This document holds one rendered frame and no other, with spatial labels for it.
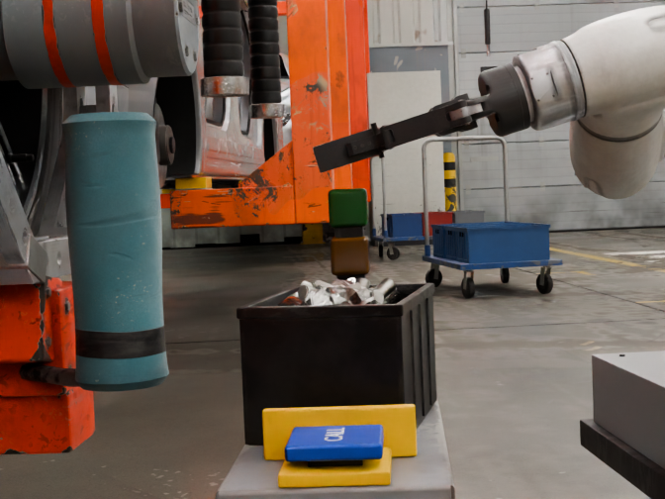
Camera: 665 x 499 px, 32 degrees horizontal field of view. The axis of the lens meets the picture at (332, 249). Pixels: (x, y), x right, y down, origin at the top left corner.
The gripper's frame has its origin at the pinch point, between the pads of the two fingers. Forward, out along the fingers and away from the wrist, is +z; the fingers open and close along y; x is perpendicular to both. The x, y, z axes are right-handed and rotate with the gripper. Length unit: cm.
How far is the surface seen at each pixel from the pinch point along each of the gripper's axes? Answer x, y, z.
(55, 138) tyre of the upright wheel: -13.5, -23.3, 34.4
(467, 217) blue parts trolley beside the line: 72, -918, -129
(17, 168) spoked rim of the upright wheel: -10.4, -14.2, 38.3
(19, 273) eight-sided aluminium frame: 2.0, 16.1, 34.5
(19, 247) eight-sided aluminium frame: -0.4, 18.7, 33.0
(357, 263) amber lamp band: 11.7, 8.9, 2.8
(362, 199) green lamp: 5.5, 9.0, 0.3
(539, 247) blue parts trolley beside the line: 75, -535, -114
